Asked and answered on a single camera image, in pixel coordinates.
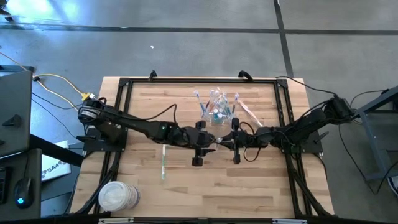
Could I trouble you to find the purple toothbrush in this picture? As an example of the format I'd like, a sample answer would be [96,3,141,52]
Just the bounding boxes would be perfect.
[231,92,240,115]

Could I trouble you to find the grey monitor back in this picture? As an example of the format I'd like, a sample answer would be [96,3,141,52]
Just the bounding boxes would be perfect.
[0,64,35,159]

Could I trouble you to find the clear acrylic organizer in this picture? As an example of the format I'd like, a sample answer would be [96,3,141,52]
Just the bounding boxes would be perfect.
[206,103,238,127]

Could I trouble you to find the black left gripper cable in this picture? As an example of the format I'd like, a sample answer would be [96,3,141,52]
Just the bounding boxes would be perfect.
[146,103,178,125]

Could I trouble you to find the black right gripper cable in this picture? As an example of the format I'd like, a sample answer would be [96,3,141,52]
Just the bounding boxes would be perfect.
[238,121,262,163]

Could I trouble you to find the silver metal strip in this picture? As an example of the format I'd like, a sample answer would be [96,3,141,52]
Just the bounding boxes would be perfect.
[98,217,134,224]
[272,218,308,224]

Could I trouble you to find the blue toothbrush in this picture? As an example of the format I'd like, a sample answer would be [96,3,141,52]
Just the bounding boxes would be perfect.
[192,89,207,113]

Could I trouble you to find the black keyboard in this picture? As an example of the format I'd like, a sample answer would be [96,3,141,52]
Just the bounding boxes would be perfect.
[0,166,9,205]

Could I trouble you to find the white paper label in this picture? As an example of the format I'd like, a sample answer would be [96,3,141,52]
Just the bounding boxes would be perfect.
[41,139,72,182]

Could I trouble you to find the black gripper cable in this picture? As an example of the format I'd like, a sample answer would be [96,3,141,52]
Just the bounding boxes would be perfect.
[238,121,262,163]
[146,103,178,125]

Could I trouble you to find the yellow cable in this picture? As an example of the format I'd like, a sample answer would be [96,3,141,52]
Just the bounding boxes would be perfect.
[37,80,81,111]
[0,51,91,97]

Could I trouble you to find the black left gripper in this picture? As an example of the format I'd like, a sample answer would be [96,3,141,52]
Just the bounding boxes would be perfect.
[182,120,217,167]

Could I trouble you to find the grey metal cart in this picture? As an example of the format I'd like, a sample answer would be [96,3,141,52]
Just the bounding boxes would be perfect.
[343,85,398,183]

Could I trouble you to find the thin black floor cable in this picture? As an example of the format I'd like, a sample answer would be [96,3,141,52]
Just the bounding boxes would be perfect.
[30,91,83,139]

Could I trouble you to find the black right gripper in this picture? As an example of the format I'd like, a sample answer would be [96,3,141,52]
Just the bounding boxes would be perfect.
[223,117,272,166]

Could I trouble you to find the black computer mouse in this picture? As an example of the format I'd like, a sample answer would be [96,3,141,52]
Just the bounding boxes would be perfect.
[13,176,35,210]

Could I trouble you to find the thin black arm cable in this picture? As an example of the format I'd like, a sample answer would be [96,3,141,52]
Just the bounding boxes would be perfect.
[275,76,338,96]

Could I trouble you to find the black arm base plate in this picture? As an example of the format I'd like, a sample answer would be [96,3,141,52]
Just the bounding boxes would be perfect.
[278,129,330,154]
[76,127,129,153]

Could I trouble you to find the black side desk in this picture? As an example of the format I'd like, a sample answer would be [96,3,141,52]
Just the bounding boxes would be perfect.
[0,133,85,222]

